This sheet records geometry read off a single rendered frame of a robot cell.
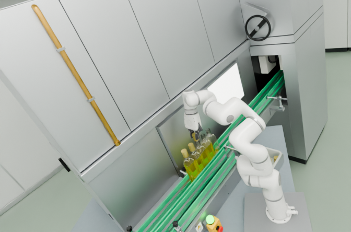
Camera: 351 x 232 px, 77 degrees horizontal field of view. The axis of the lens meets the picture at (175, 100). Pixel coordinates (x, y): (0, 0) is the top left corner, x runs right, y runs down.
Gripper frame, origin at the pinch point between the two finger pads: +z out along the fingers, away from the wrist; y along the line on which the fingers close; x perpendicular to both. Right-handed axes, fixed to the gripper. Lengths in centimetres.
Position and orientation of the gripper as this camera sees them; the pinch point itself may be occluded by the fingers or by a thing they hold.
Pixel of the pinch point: (194, 135)
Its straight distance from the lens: 136.4
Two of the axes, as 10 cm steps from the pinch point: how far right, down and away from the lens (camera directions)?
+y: 6.7, 1.1, -7.3
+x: 7.2, -3.1, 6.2
